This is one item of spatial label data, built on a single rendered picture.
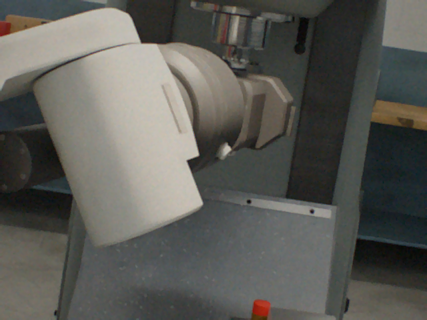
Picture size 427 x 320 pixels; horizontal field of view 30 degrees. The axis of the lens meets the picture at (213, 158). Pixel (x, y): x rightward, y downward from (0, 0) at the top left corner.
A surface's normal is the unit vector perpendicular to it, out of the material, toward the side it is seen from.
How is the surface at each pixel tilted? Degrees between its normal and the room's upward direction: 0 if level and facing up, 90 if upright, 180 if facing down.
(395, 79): 90
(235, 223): 63
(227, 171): 90
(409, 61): 90
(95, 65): 73
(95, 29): 68
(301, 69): 90
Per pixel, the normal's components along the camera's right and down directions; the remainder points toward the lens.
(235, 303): 0.05, -0.38
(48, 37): 0.37, -0.13
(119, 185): -0.07, 0.04
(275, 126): -0.31, 0.12
